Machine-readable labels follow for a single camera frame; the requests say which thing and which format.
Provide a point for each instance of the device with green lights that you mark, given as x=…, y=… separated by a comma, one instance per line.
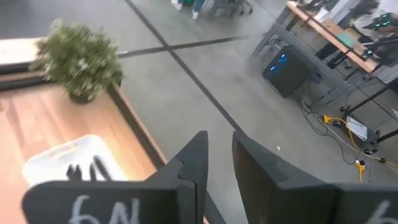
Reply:
x=384, y=21

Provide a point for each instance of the person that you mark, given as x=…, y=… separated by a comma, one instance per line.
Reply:
x=196, y=12

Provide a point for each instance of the black wheeled chair base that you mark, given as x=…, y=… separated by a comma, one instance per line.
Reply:
x=230, y=6

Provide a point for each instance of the white plastic bin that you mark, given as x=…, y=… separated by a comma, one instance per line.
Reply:
x=56, y=158

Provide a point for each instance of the wooden desk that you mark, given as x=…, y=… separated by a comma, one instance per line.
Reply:
x=323, y=29

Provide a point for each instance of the yellow power plug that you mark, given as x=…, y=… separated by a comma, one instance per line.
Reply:
x=360, y=166

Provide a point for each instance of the black computer tower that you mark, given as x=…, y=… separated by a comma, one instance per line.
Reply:
x=286, y=74

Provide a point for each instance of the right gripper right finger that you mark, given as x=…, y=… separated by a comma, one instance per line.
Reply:
x=264, y=193

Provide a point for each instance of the white power box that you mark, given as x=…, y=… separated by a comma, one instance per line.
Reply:
x=357, y=127

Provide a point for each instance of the black stand leg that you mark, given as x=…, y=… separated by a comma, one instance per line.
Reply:
x=370, y=99

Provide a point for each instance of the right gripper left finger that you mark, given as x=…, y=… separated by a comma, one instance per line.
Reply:
x=186, y=186

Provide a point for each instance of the small potted green plant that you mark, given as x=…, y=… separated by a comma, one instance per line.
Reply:
x=77, y=59

